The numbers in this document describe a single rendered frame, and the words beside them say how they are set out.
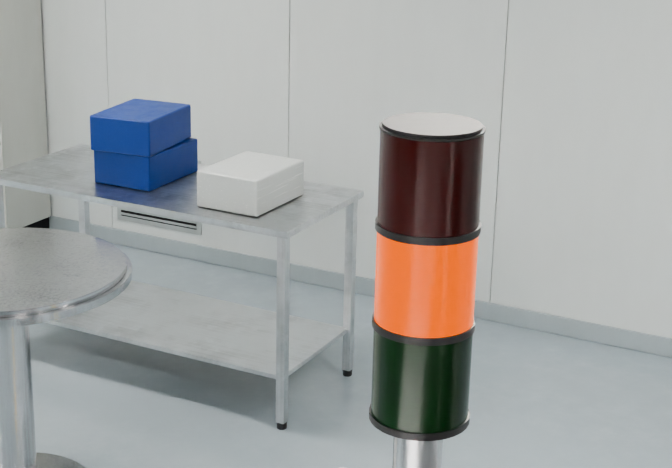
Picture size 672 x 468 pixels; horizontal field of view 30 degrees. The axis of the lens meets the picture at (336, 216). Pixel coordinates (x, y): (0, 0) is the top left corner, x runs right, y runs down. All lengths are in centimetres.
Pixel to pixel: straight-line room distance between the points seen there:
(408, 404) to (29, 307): 369
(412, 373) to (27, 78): 711
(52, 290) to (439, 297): 385
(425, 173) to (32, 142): 722
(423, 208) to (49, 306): 374
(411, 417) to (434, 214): 10
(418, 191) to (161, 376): 539
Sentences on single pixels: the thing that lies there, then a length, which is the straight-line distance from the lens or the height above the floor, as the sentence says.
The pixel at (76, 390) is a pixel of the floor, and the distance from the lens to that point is 585.
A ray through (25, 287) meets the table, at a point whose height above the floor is 93.
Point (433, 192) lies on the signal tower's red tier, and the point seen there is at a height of 232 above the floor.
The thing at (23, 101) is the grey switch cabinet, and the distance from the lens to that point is 766.
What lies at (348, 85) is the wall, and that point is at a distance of 665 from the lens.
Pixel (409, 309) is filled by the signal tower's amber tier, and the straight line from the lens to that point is 59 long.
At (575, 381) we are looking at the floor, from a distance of 604.
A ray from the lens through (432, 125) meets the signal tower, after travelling 59.
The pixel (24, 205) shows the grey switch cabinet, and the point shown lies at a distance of 779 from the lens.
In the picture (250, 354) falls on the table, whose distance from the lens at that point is 555.
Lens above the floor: 248
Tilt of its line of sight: 17 degrees down
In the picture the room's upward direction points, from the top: 1 degrees clockwise
